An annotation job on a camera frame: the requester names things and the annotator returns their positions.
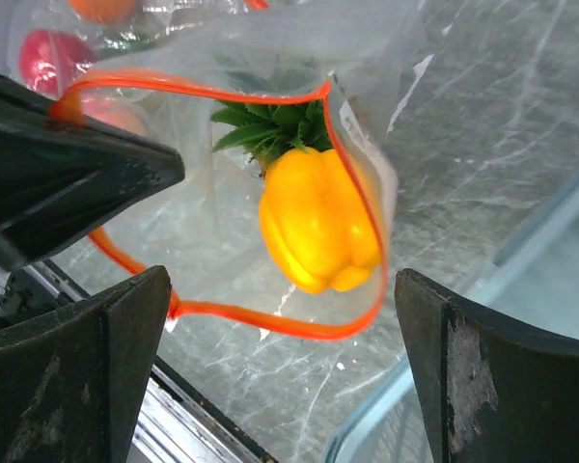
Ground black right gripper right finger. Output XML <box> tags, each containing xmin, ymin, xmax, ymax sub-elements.
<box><xmin>395</xmin><ymin>269</ymin><xmax>579</xmax><ymax>462</ymax></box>

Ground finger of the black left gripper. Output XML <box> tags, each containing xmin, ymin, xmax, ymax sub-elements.
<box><xmin>0</xmin><ymin>74</ymin><xmax>185</xmax><ymax>270</ymax></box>

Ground toy orange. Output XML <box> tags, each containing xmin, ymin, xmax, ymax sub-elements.
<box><xmin>68</xmin><ymin>0</ymin><xmax>139</xmax><ymax>25</ymax></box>

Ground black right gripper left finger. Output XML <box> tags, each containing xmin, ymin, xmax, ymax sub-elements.
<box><xmin>0</xmin><ymin>266</ymin><xmax>171</xmax><ymax>462</ymax></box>

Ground small yellow toy fruit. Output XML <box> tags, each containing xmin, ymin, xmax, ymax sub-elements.
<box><xmin>259</xmin><ymin>148</ymin><xmax>381</xmax><ymax>294</ymax></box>

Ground clear orange zip top bag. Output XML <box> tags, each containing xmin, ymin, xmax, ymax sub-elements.
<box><xmin>9</xmin><ymin>1</ymin><xmax>252</xmax><ymax>137</ymax></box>

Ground green yellow toy mango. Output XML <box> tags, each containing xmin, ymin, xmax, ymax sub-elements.
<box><xmin>96</xmin><ymin>32</ymin><xmax>157</xmax><ymax>60</ymax></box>

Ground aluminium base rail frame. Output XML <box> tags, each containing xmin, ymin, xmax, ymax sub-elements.
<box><xmin>0</xmin><ymin>261</ymin><xmax>271</xmax><ymax>462</ymax></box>

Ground toy peach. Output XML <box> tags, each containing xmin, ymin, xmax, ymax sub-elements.
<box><xmin>81</xmin><ymin>95</ymin><xmax>147</xmax><ymax>136</ymax></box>

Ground red toy apple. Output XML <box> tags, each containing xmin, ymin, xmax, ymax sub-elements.
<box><xmin>18</xmin><ymin>29</ymin><xmax>97</xmax><ymax>97</ymax></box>

